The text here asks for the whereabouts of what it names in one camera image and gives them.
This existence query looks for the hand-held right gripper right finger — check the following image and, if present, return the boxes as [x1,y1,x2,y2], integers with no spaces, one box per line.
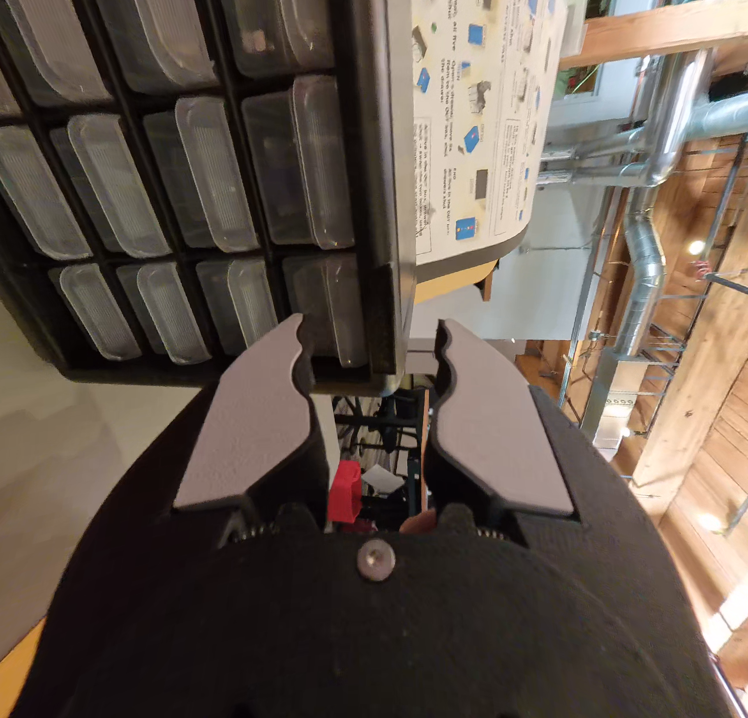
[423,319,575,521]

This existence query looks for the white paper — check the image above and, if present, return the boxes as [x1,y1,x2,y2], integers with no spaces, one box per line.
[362,464,405,495]

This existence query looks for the silver ventilation duct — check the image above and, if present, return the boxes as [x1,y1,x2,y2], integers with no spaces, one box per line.
[538,0,748,456]

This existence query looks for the red bin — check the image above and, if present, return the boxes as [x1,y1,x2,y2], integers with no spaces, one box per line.
[327,460,363,525]

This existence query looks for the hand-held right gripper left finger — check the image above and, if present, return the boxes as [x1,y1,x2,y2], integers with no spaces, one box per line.
[173,314,329,526]

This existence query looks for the rows of clear cabinet drawers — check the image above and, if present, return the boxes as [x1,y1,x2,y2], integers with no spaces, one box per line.
[0,0,369,370]

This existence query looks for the black metal stand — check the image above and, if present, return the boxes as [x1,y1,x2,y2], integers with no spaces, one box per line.
[333,396,423,457]

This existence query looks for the black drawer cabinet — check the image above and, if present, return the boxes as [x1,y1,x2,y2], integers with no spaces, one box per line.
[0,0,417,394]

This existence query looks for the wooden ceiling beam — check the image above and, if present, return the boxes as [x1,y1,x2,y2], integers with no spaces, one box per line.
[631,245,748,497]
[558,0,748,70]

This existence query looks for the white instruction sheet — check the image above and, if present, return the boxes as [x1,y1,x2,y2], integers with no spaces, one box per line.
[409,0,566,266]

